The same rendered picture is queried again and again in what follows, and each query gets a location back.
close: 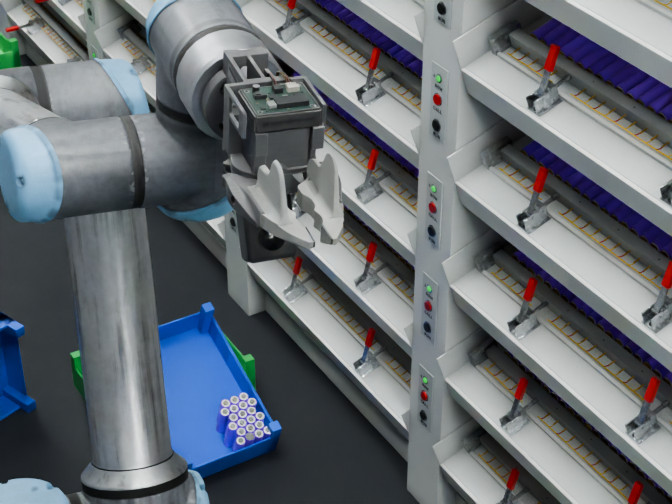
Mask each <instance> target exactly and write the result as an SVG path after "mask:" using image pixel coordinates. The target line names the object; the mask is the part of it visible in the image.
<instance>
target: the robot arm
mask: <svg viewBox="0 0 672 504"><path fill-rule="evenodd" d="M146 37H147V44H148V46H149V48H150V50H151V52H152V53H153V54H154V55H155V58H156V112H155V113H150V111H149V106H148V102H147V98H146V95H145V92H144V89H143V86H142V83H141V81H140V78H139V76H138V74H137V72H136V70H135V69H134V67H133V66H132V65H131V64H130V63H129V62H128V61H126V60H124V59H120V58H115V59H98V58H93V59H92V60H87V61H77V62H67V63H57V64H47V65H38V66H30V67H29V66H25V67H16V68H8V69H2V70H0V186H1V191H2V195H3V198H4V201H5V204H6V207H7V208H8V209H9V213H10V215H11V216H12V217H13V218H14V219H15V220H17V221H19V222H22V223H28V222H34V223H46V222H49V221H50V220H54V219H61V218H64V225H65V234H66V242H67V250H68V259H69V267H70V275H71V284H72V292H73V300H74V308H75V317H76V325H77V333H78V342H79V350H80V358H81V366H82V375H83V383H84V391H85V400H86V408H87V416H88V425H89V433H90V441H91V449H92V458H93V459H92V461H91V462H90V463H89V465H88V466H87V467H86V468H85V470H84V471H83V472H82V474H81V485H82V492H77V493H72V494H68V495H64V494H63V492H62V491H61V490H60V489H59V488H54V487H52V484H51V483H49V482H46V481H43V480H39V479H33V478H19V479H12V480H9V481H8V482H7V483H5V484H1V483H0V504H210V503H209V498H208V494H207V492H206V491H205V484H204V481H203V479H202V477H201V476H200V474H199V473H198V472H196V471H193V470H188V467H187V461H186V460H185V459H184V458H183V457H182V456H180V455H179V454H178V453H176V452H175V451H173V449H172V447H171V438H170V429H169V420H168V411H167V402H166V393H165V384H164V375H163V366H162V356H161V348H160V339H159V330H158V321H157V312H156V303H155V294H154V285H153V276H152V267H151V258H150V249H149V240H148V230H147V221H146V212H145V208H148V207H155V206H157V207H158V208H159V209H160V210H161V211H162V212H163V213H164V214H166V215H167V216H169V217H171V218H173V219H176V220H180V221H196V222H202V221H209V220H213V219H216V218H219V217H222V216H224V215H226V214H228V213H230V212H231V211H232V210H235V211H236V218H237V225H238V233H239V241H240V249H241V256H242V259H243V260H244V261H246V262H249V263H253V264H254V263H260V262H265V261H271V260H277V259H282V258H288V257H293V256H295V255H296V254H297V251H298V249H297V246H300V247H303V248H307V249H311V248H314V247H315V240H314V238H313V237H312V235H311V233H310V232H309V230H308V228H307V227H304V226H303V225H301V224H300V223H299V222H298V221H297V219H296V213H295V212H293V208H292V200H291V194H292V193H297V204H298V206H299V207H300V209H301V210H302V211H305V212H306V213H308V214H309V215H310V216H311V217H312V218H313V220H314V223H313V226H314V228H316V229H317V230H318V231H319V232H320V233H321V235H320V242H321V243H324V244H329V245H336V244H337V243H338V241H339V239H340V237H341V235H342V232H343V202H342V184H341V179H340V176H339V174H338V166H337V162H336V160H335V158H334V157H333V155H332V154H330V153H327V154H326V156H325V158H324V160H323V162H322V161H321V162H318V161H317V160H316V149H322V148H323V146H324V133H325V121H326V107H327V104H326V103H325V101H324V100H323V99H322V97H321V96H320V95H319V93H318V92H317V90H316V89H315V88H314V86H313V85H312V84H311V82H310V81H309V80H308V78H307V77H306V76H305V75H304V76H294V77H289V76H288V75H286V74H285V73H284V72H283V70H282V69H281V67H280V66H279V64H278V63H277V62H276V60H275V59H274V57H273V56H272V55H271V53H270V52H269V50H268V49H267V47H266V46H265V45H264V43H263V41H262V40H261V39H260V37H259V36H258V34H257V33H256V32H255V30H254V29H253V27H252V26H251V24H250V23H249V22H248V20H247V19H246V17H245V16H244V15H243V12H242V9H241V7H240V5H239V4H238V3H237V2H236V1H235V0H156V2H155V3H154V4H153V6H152V8H151V9H150V11H149V14H148V17H147V21H146ZM287 82H289V83H287ZM290 82H291V83H290ZM310 92H311V93H312V94H313V96H314V97H315V98H316V100H317V101H318V103H317V101H316V100H315V98H314V97H313V96H312V94H311V93H310Z"/></svg>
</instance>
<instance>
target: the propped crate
mask: <svg viewBox="0 0 672 504"><path fill-rule="evenodd" d="M213 314H214V307H213V306H212V304H211V302H208V303H205V304H202V305H201V309H200V312H198V313H195V314H192V315H189V316H186V317H183V318H180V319H177V320H175V321H172V322H169V323H166V324H163V325H160V326H158V330H159V339H160V348H161V356H162V366H163V375H164V384H165V393H166V402H167V411H168V420H169V429H170V438H171V447H172V449H173V451H175V452H176V453H178V454H179V455H180V456H182V457H183V458H184V459H185V460H186V461H187V467H188V470H193V471H196V472H198V473H199V474H200V476H201V477H202V478H204V477H207V476H209V475H212V474H215V473H217V472H220V471H222V470H225V469H227V468H230V467H232V466H235V465H237V464H240V463H242V462H245V461H247V460H250V459H252V458H255V457H258V456H260V455H263V454H265V453H268V452H270V451H273V450H275V449H276V445H277V442H278V439H279V436H280V433H281V430H282V428H281V426H280V424H279V422H278V421H277V420H276V421H274V422H273V421H272V419H271V417H270V415H269V414H268V412H267V410H266V408H265V407H264V405H263V403H262V401H261V399H260V398H259V396H258V394H257V392H256V391H255V389H254V387H253V385H252V384H251V382H250V380H249V378H248V376H247V375H246V373H245V371H244V369H243V368H242V366H241V364H240V362H239V360H238V359H237V357H236V355H235V353H234V352H233V350H232V348H231V346H230V345H229V343H228V341H227V339H226V337H225V336H224V334H223V332H222V330H221V329H220V327H219V325H218V323H217V321H216V320H215V318H214V317H213ZM242 392H245V393H247V394H248V396H249V397H248V399H249V398H255V399H256V400H257V404H256V413H257V412H262V413H264V415H265V418H264V421H263V423H264V427H265V426H267V428H268V429H269V431H270V434H271V435H270V438H267V439H264V440H262V441H259V442H257V443H254V444H252V445H249V446H246V447H244V448H241V449H239V450H236V451H234V452H232V451H233V450H232V446H231V447H226V446H225V445H224V443H223V442H224V438H225V435H224V432H225V431H224V432H223V433H219V432H217V431H216V425H217V420H216V419H217V415H218V411H219V407H220V403H221V401H222V400H223V399H228V400H230V397H231V396H237V397H239V394H240V393H242Z"/></svg>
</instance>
